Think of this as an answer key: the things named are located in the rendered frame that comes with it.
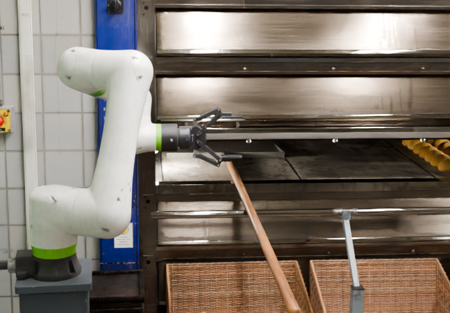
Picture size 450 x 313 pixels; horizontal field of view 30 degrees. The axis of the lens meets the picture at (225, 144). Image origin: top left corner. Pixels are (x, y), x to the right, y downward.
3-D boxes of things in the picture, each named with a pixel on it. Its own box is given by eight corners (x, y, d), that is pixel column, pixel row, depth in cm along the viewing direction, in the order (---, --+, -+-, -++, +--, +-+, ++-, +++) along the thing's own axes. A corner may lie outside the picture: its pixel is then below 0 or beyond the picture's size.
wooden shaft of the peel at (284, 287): (301, 319, 212) (301, 308, 212) (289, 319, 212) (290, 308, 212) (231, 161, 379) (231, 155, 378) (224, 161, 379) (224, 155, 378)
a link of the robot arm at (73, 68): (87, 85, 231) (93, 42, 233) (45, 82, 235) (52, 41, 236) (114, 99, 248) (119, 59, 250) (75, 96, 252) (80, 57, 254)
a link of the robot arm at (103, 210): (115, 238, 217) (147, 43, 228) (59, 231, 222) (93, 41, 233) (134, 244, 229) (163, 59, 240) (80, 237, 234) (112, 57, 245)
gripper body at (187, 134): (177, 122, 282) (205, 122, 283) (177, 147, 284) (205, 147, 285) (179, 127, 275) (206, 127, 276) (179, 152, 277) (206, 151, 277)
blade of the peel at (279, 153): (284, 157, 390) (284, 151, 389) (167, 159, 385) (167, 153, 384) (272, 141, 425) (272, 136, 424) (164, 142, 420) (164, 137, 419)
